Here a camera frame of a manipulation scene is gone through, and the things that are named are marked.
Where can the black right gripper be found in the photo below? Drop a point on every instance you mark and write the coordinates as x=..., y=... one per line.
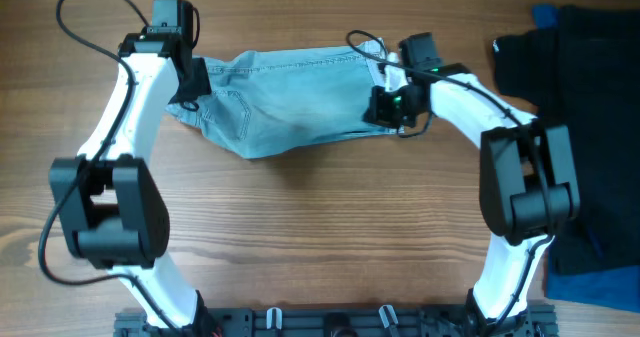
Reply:
x=377, y=113

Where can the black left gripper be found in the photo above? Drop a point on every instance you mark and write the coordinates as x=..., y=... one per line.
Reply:
x=202, y=86

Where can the light blue denim shorts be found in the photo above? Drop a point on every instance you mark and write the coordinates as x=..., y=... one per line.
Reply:
x=265, y=103

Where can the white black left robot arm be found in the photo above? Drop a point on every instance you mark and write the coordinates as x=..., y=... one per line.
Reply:
x=110, y=209

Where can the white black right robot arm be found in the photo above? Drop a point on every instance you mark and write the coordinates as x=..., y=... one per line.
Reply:
x=528, y=185

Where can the black folded garment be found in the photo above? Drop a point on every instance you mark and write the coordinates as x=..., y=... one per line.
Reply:
x=522, y=67

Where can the blue cloth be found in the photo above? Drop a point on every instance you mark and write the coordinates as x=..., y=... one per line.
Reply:
x=595, y=287

